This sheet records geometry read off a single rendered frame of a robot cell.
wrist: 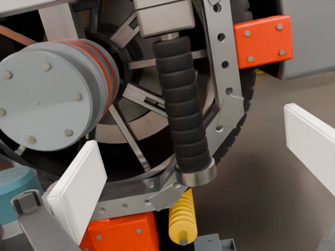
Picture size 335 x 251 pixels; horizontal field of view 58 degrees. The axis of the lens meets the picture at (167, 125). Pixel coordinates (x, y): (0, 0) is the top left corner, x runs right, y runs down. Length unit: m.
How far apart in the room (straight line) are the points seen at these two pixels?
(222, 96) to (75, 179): 0.39
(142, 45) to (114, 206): 0.38
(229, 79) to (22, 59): 0.31
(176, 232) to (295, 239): 0.83
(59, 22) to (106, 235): 0.40
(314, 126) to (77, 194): 0.13
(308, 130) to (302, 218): 1.34
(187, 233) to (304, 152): 0.48
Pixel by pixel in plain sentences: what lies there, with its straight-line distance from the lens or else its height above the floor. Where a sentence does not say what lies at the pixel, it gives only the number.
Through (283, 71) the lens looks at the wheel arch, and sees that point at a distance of 0.70.
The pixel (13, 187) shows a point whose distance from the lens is 0.50.
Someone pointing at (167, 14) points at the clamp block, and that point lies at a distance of 0.28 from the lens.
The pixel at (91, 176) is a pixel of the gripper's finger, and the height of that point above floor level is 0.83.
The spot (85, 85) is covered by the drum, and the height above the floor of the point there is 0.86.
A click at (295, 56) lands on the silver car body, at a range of 0.71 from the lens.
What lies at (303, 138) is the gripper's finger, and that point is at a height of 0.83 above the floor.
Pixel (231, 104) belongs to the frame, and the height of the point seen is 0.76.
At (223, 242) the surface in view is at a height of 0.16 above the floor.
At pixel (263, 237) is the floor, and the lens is 1.41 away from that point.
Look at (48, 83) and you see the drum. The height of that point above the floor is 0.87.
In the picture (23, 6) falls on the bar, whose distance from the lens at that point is 0.34.
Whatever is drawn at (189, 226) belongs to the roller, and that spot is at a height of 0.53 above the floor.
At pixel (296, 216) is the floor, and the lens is 1.52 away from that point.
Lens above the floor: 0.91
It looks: 18 degrees down
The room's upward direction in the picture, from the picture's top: 12 degrees counter-clockwise
